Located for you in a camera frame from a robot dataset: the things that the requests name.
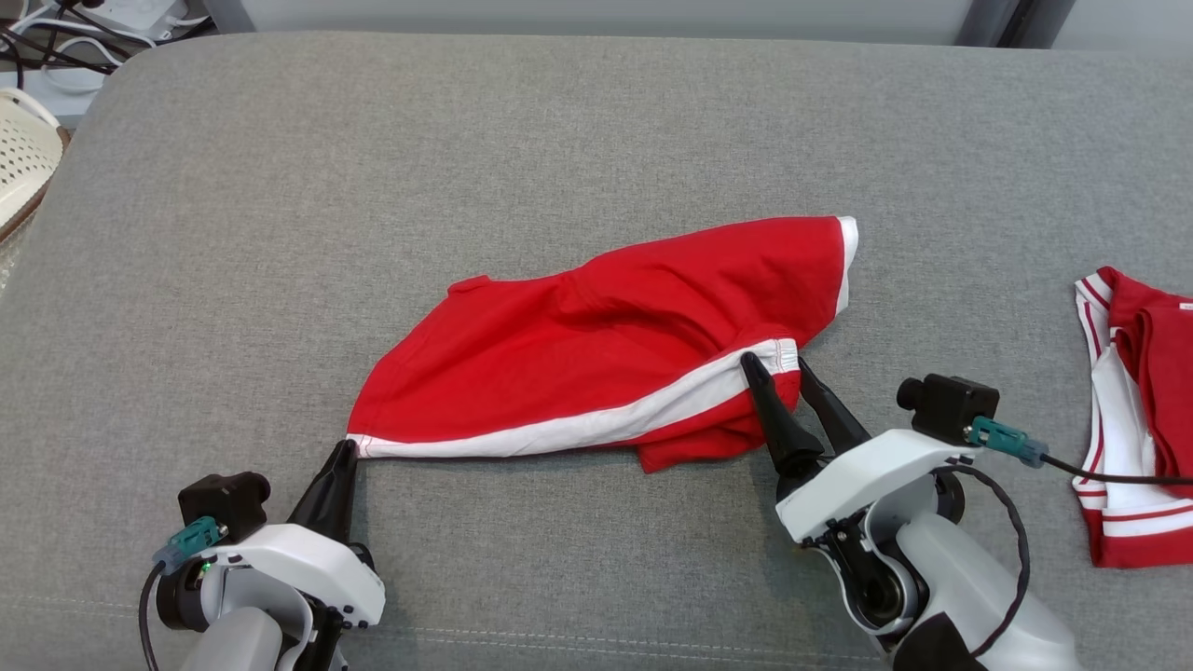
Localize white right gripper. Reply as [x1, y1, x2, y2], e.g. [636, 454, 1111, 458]
[740, 351, 980, 545]

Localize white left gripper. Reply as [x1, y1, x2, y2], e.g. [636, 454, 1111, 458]
[155, 439, 387, 633]

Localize red shorts with black print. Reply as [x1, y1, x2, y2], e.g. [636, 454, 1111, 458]
[347, 215, 860, 474]

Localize red jersey with white trim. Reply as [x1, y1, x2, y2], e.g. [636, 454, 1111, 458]
[1071, 267, 1193, 569]

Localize white plastic laundry basket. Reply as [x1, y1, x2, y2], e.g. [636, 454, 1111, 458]
[0, 87, 66, 235]

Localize white power strip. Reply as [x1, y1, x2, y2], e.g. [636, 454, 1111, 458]
[91, 0, 185, 34]

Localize teal left camera connector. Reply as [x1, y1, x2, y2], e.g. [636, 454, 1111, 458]
[151, 516, 228, 575]

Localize teal camera connector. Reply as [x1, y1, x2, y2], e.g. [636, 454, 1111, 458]
[966, 416, 1050, 470]
[151, 516, 228, 575]

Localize teal right camera connector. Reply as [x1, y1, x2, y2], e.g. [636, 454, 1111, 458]
[966, 416, 1050, 470]

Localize black left camera cable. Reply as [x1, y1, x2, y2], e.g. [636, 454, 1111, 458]
[137, 559, 171, 671]

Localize black camera cable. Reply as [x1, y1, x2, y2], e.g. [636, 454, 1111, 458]
[1038, 451, 1193, 488]
[137, 559, 171, 671]

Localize black right camera cable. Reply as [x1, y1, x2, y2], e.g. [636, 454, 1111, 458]
[1038, 451, 1193, 488]

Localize grey metal partition post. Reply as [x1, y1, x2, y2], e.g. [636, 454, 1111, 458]
[953, 0, 1065, 48]

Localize white floor cable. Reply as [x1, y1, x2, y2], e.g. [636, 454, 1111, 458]
[33, 11, 213, 96]

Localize grey slanted partition post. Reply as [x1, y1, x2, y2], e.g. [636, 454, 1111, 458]
[199, 0, 258, 35]

